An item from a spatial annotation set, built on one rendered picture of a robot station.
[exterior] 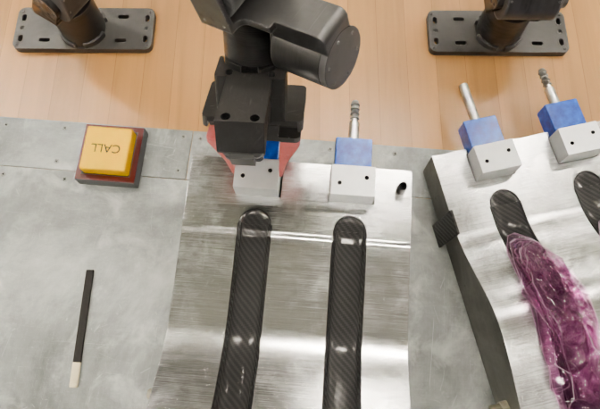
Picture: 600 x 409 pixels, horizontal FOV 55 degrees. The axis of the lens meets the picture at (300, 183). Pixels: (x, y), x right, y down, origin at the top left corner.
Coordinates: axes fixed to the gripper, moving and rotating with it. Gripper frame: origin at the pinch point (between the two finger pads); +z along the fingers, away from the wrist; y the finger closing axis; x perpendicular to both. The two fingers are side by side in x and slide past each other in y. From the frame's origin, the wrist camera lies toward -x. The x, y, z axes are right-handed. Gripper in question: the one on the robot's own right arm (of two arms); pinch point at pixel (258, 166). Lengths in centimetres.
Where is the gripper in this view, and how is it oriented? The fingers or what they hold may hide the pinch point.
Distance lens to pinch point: 65.5
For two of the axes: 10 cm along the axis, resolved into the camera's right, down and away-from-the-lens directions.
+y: 10.0, 0.6, -0.3
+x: 0.7, -6.8, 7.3
